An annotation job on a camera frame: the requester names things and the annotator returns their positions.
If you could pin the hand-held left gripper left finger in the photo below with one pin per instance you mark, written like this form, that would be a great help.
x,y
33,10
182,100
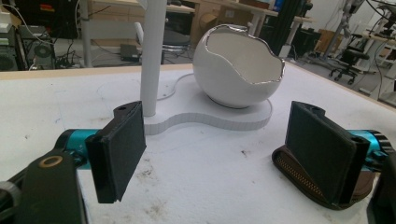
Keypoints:
x,y
116,155

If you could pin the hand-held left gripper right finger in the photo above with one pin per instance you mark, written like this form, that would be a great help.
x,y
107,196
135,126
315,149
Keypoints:
x,y
323,155

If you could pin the white stand base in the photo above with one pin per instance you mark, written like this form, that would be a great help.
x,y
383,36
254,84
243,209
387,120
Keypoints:
x,y
199,116

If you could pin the white stand pole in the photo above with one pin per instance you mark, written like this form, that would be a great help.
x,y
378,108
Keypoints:
x,y
152,62

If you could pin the black office chair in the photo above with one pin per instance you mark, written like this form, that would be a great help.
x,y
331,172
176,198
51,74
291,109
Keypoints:
x,y
350,59

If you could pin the black power adapter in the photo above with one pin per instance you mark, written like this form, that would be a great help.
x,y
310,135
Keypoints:
x,y
130,53

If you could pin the cardboard box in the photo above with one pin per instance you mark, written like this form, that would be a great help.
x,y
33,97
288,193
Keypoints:
x,y
325,40

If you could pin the white eggshell-shaped bowl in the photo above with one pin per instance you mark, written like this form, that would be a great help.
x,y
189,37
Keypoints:
x,y
230,84

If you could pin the white table leg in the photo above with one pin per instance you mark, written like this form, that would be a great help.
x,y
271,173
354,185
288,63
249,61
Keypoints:
x,y
85,34

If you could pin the black computer tower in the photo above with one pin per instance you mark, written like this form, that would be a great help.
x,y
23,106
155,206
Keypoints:
x,y
37,46

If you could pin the wooden desk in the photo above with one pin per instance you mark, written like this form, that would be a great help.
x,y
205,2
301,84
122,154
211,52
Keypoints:
x,y
218,4

